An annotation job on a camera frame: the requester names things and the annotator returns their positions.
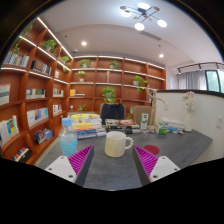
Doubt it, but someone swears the branched ceiling lamp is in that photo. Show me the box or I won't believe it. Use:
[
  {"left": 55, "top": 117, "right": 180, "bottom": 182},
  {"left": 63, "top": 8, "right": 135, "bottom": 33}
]
[{"left": 119, "top": 2, "right": 168, "bottom": 32}]

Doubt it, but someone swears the white vase with flowers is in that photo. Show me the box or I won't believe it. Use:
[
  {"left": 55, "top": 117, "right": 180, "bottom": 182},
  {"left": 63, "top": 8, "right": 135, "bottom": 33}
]
[{"left": 181, "top": 91, "right": 198, "bottom": 133}]

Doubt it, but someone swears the tan chair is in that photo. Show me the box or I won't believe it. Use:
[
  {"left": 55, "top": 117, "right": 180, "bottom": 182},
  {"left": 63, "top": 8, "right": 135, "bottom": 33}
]
[{"left": 132, "top": 105, "right": 154, "bottom": 126}]

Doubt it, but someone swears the dark blue chair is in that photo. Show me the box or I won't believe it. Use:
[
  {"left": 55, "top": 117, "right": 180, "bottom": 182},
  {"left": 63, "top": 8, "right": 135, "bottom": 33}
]
[{"left": 99, "top": 102, "right": 127, "bottom": 126}]

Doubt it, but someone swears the colourful book stack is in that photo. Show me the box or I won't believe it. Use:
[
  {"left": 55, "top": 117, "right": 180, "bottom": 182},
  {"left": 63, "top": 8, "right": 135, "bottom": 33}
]
[{"left": 69, "top": 113, "right": 108, "bottom": 140}]

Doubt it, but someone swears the white wall socket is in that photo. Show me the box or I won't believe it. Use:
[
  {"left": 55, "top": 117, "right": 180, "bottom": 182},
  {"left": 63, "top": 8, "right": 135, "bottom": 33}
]
[{"left": 215, "top": 115, "right": 224, "bottom": 129}]

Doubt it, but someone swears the window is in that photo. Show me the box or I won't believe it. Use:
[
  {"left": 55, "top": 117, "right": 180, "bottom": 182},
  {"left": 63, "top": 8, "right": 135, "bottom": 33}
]
[{"left": 204, "top": 69, "right": 224, "bottom": 94}]

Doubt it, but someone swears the green and white carton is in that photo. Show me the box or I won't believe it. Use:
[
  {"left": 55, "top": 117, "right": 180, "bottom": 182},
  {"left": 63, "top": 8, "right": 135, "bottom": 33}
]
[{"left": 139, "top": 112, "right": 150, "bottom": 131}]

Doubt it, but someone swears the black track light rail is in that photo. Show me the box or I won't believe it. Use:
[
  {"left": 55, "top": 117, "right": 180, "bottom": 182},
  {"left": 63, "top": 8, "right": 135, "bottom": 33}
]
[{"left": 176, "top": 61, "right": 224, "bottom": 75}]

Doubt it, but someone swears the white book stack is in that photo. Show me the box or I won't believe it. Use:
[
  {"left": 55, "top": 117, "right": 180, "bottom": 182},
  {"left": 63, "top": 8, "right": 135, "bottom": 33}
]
[{"left": 161, "top": 116, "right": 185, "bottom": 133}]

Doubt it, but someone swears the dark book stack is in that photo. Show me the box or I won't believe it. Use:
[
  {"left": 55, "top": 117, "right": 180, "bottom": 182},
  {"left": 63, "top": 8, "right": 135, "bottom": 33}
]
[{"left": 104, "top": 118, "right": 142, "bottom": 135}]

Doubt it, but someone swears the wooden artist mannequin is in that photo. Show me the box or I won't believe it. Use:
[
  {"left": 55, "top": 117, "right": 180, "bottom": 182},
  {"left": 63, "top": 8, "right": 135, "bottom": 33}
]
[{"left": 146, "top": 89, "right": 166, "bottom": 131}]

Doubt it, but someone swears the grey sheer curtain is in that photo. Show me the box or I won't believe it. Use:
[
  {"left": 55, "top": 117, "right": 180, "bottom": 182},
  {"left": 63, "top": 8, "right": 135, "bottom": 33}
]
[{"left": 177, "top": 69, "right": 208, "bottom": 91}]

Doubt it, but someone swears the green tissue box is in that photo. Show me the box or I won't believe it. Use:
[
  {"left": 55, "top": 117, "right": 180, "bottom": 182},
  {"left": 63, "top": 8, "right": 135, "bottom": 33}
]
[{"left": 154, "top": 121, "right": 169, "bottom": 136}]

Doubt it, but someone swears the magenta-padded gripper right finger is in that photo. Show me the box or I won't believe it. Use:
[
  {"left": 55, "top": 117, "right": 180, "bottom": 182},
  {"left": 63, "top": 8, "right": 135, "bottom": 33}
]
[{"left": 132, "top": 145, "right": 181, "bottom": 187}]

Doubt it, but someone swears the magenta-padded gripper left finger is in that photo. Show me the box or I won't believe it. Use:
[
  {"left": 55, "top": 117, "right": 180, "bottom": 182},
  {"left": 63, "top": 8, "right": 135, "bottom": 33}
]
[{"left": 44, "top": 145, "right": 95, "bottom": 187}]

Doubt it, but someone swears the clear blue-capped water bottle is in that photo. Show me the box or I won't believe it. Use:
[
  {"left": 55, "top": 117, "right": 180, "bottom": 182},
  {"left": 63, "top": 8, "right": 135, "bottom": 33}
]
[{"left": 58, "top": 117, "right": 79, "bottom": 158}]

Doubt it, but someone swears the cream ceramic mug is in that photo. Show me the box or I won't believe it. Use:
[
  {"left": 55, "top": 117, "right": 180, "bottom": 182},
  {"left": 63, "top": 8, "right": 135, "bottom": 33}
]
[{"left": 104, "top": 130, "right": 134, "bottom": 158}]

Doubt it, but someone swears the wooden shelf unit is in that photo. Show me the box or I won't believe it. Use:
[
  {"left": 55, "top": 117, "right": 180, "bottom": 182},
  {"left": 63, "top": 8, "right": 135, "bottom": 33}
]
[{"left": 0, "top": 16, "right": 167, "bottom": 166}]

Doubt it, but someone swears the ceiling air vent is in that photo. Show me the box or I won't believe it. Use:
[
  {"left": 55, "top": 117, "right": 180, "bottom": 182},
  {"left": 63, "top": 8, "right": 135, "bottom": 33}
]
[{"left": 139, "top": 30, "right": 162, "bottom": 42}]

